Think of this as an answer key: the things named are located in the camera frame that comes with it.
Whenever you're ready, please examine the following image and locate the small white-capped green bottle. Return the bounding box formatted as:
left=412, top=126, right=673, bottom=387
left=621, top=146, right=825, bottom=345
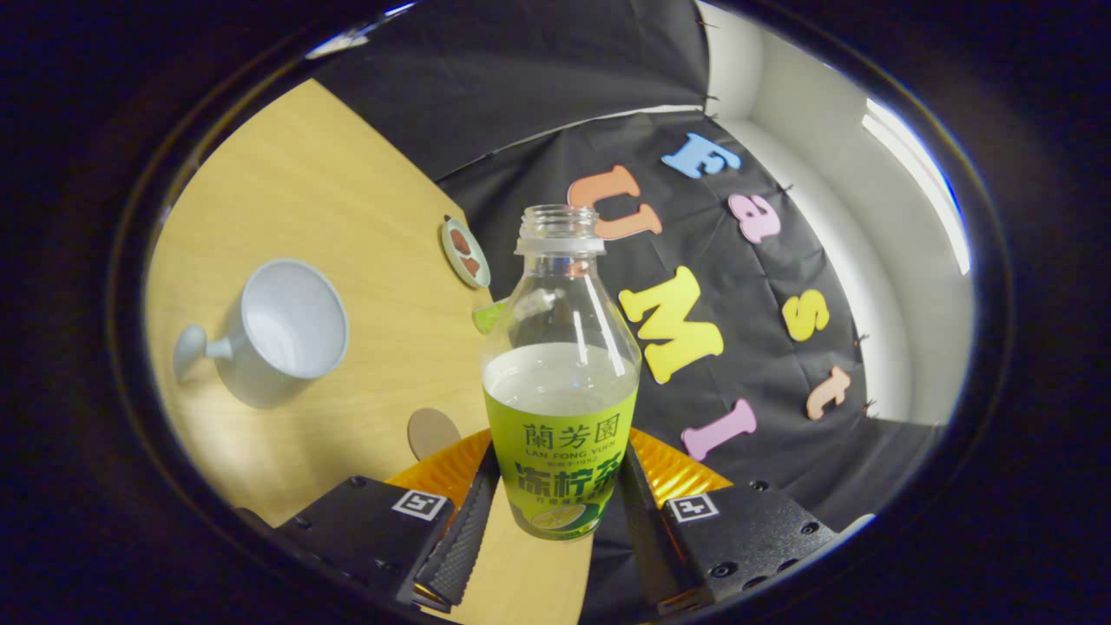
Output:
left=471, top=298, right=511, bottom=335

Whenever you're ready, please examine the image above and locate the round brown coaster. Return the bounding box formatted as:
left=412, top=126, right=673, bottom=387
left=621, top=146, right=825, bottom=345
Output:
left=408, top=408, right=463, bottom=461

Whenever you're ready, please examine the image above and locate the pale green plate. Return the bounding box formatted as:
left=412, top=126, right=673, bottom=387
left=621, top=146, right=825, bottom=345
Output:
left=441, top=215, right=492, bottom=290

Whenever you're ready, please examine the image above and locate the pale grey cup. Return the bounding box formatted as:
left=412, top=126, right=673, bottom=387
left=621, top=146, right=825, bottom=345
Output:
left=174, top=258, right=350, bottom=409

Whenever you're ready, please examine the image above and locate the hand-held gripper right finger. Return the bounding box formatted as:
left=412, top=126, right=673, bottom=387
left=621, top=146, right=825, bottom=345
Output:
left=618, top=427, right=841, bottom=619

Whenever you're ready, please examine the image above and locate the wooden table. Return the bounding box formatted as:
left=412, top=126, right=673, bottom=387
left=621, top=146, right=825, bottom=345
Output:
left=143, top=78, right=600, bottom=625

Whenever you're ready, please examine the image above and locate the clear juice bottle green label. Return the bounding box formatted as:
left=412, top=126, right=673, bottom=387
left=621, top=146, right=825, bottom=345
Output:
left=482, top=205, right=643, bottom=541

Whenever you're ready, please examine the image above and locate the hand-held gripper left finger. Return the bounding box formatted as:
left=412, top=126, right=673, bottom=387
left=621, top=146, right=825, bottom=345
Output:
left=239, top=428, right=504, bottom=613

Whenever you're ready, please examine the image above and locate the ceiling light panel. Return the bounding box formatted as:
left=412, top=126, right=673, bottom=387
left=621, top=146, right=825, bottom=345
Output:
left=862, top=97, right=971, bottom=276

